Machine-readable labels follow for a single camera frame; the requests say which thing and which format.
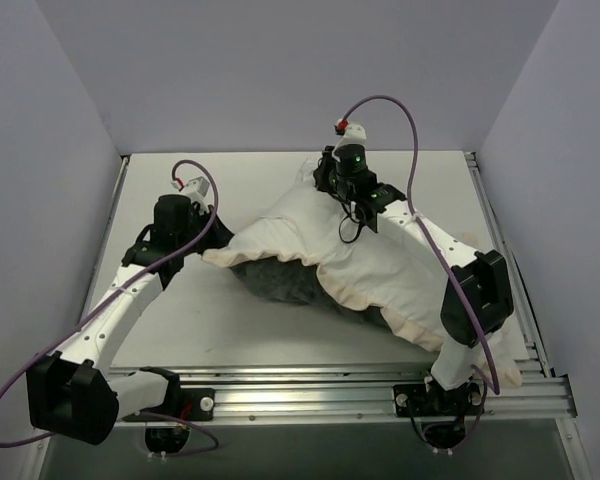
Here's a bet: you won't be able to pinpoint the green and cream pillowcase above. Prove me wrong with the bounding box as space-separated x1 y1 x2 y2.
202 160 521 385

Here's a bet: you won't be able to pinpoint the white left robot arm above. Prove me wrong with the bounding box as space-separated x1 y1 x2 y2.
26 191 221 445

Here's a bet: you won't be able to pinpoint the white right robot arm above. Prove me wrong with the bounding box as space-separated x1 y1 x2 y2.
313 144 514 413

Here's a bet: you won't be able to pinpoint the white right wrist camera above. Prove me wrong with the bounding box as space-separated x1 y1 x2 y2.
334 119 367 149

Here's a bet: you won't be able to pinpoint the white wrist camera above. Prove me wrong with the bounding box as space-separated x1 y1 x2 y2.
171 176 211 205
334 119 367 149

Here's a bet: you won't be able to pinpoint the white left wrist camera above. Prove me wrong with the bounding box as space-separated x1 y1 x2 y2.
171 176 211 205

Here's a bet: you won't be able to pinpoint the aluminium table edge rail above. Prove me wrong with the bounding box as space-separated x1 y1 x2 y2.
59 155 131 345

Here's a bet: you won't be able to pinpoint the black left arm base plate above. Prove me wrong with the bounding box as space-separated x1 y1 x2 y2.
124 387 216 422

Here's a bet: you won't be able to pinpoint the aluminium front frame rails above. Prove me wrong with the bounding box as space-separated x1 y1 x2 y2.
34 362 579 429

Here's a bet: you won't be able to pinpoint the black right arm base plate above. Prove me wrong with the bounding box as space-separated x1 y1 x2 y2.
392 380 481 417

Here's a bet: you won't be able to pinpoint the aluminium right side rail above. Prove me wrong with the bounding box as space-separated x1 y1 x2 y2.
463 152 555 377

